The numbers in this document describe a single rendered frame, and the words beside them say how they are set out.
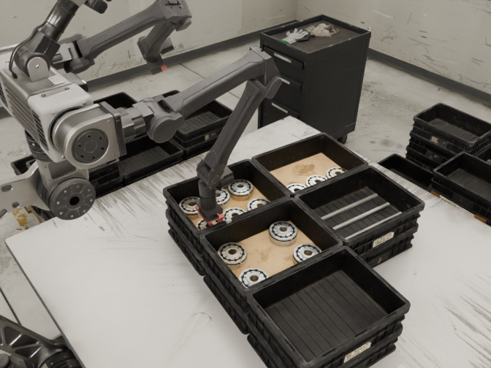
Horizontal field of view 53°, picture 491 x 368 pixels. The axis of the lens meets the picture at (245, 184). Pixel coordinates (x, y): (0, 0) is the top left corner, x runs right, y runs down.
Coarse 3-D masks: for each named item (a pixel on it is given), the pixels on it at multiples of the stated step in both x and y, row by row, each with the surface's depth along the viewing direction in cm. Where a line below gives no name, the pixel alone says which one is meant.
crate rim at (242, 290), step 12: (276, 204) 182; (300, 204) 182; (252, 216) 177; (312, 216) 177; (216, 228) 171; (324, 228) 172; (204, 240) 166; (336, 240) 167; (216, 252) 162; (324, 252) 163; (300, 264) 158; (228, 276) 156; (276, 276) 154; (240, 288) 150; (252, 288) 150
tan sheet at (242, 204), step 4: (224, 188) 205; (256, 192) 203; (260, 192) 203; (252, 196) 201; (256, 196) 201; (260, 196) 201; (264, 196) 201; (232, 200) 199; (236, 200) 199; (244, 200) 199; (248, 200) 199; (232, 204) 197; (236, 204) 197; (240, 204) 197; (244, 204) 197; (224, 208) 195; (228, 208) 195; (244, 208) 195; (192, 220) 190; (196, 220) 190
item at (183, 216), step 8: (248, 160) 204; (256, 168) 200; (264, 176) 196; (176, 184) 191; (168, 192) 187; (168, 200) 185; (280, 200) 184; (176, 208) 180; (256, 208) 180; (184, 216) 176; (240, 216) 176; (192, 224) 173; (216, 224) 173; (192, 232) 173; (200, 232) 169
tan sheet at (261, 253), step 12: (252, 240) 181; (264, 240) 181; (300, 240) 181; (252, 252) 176; (264, 252) 176; (276, 252) 176; (288, 252) 176; (252, 264) 171; (264, 264) 171; (276, 264) 172; (288, 264) 172
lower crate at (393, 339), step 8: (248, 328) 159; (248, 336) 162; (256, 336) 151; (392, 336) 150; (256, 344) 157; (264, 344) 148; (384, 344) 150; (392, 344) 155; (256, 352) 157; (264, 352) 152; (272, 352) 145; (368, 352) 146; (376, 352) 152; (384, 352) 157; (264, 360) 155; (272, 360) 150; (360, 360) 146; (368, 360) 153; (376, 360) 155
